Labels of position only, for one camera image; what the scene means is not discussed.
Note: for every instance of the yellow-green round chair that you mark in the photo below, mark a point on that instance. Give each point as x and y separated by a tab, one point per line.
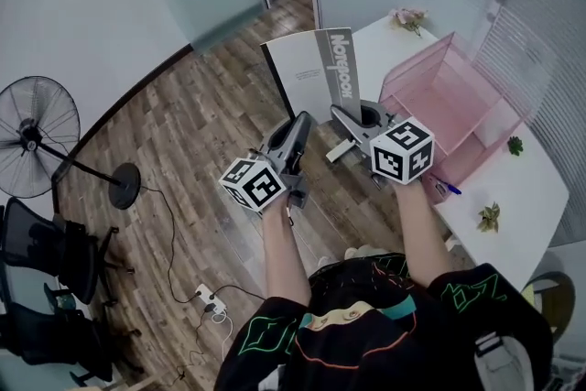
551	307

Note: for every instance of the person's right forearm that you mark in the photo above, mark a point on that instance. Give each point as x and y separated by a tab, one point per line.
421	233

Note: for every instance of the blue pen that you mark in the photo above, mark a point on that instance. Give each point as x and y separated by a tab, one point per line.
448	187

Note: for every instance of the small yellow-green plant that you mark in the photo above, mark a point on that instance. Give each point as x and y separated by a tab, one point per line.
489	217

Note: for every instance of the small dark green plant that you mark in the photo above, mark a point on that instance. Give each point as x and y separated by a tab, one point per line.
515	145

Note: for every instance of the pink artificial flowers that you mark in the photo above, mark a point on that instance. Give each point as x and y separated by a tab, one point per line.
408	18

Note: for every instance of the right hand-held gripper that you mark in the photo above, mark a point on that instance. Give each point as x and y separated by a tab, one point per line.
403	151

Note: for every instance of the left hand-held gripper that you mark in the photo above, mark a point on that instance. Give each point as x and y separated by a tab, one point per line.
256	185

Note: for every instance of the white power strip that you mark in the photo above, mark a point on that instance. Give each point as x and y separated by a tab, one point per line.
210	300

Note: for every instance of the black office chair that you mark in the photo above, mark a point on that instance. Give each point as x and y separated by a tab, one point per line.
55	242
55	343

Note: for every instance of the grey and white notebook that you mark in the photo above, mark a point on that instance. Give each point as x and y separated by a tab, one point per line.
311	68

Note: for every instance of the person's left forearm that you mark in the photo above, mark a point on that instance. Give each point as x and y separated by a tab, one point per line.
286	252

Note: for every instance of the black pedestal fan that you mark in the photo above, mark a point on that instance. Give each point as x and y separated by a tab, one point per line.
36	137

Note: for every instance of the person's black printed shirt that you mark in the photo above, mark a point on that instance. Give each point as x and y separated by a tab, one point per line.
366	334

